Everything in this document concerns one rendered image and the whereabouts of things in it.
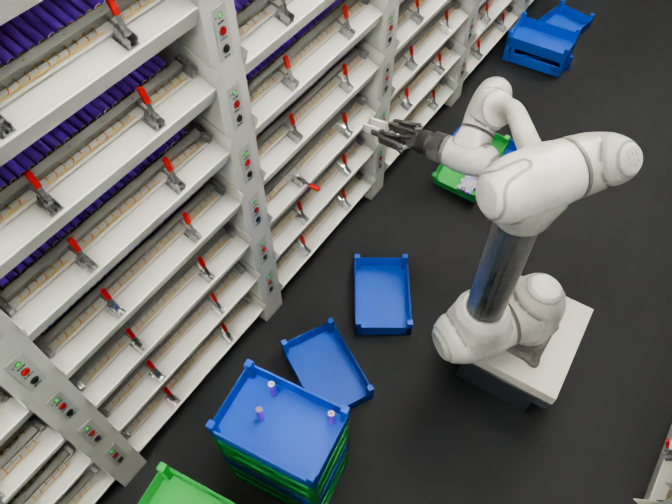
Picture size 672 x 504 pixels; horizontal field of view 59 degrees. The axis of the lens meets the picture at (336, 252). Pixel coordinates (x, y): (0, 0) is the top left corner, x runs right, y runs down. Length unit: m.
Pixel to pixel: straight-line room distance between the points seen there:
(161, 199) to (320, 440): 0.71
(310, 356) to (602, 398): 0.99
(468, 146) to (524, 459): 1.00
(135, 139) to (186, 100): 0.14
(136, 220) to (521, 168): 0.82
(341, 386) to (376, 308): 0.33
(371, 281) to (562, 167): 1.19
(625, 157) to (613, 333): 1.19
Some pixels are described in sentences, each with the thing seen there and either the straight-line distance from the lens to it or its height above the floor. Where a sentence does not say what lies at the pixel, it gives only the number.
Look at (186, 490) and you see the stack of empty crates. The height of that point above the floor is 0.40.
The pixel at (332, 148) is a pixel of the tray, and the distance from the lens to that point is 2.00.
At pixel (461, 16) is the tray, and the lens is 2.62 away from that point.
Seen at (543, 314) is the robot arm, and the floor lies 0.48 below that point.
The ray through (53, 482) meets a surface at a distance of 1.81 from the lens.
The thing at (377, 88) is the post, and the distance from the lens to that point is 2.08.
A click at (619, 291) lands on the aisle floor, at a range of 2.46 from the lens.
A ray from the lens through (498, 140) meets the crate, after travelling 2.65.
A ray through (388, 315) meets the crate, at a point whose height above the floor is 0.00.
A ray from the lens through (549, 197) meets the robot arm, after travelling 1.20.
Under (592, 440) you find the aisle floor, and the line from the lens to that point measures 2.15.
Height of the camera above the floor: 1.90
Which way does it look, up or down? 55 degrees down
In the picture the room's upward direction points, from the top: 1 degrees counter-clockwise
